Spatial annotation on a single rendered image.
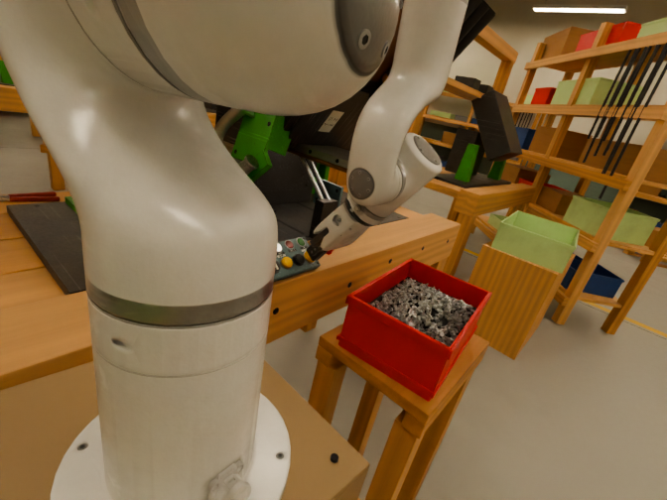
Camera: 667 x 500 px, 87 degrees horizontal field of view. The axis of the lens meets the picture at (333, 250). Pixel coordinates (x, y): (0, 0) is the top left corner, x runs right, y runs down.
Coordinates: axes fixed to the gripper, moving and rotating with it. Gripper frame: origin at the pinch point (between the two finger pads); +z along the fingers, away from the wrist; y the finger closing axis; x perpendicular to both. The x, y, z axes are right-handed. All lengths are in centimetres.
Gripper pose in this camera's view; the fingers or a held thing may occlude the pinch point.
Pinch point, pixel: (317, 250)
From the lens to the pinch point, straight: 76.2
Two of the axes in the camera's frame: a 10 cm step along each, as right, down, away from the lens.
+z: -5.9, 5.1, 6.2
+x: -4.9, -8.4, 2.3
